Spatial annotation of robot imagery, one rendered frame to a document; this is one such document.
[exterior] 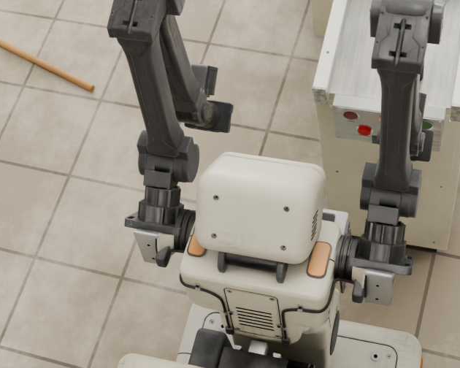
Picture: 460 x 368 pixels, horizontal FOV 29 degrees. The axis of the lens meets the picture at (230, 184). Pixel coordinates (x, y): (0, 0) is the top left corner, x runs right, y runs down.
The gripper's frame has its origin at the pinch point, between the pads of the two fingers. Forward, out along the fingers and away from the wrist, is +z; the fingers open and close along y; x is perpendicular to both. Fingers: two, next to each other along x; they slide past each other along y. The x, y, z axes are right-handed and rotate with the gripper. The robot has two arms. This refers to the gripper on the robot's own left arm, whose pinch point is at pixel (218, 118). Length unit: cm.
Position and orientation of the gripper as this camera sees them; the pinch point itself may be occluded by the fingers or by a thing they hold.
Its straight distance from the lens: 205.3
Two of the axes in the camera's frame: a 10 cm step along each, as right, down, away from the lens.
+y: -9.6, -1.6, 2.3
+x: -1.5, 9.9, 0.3
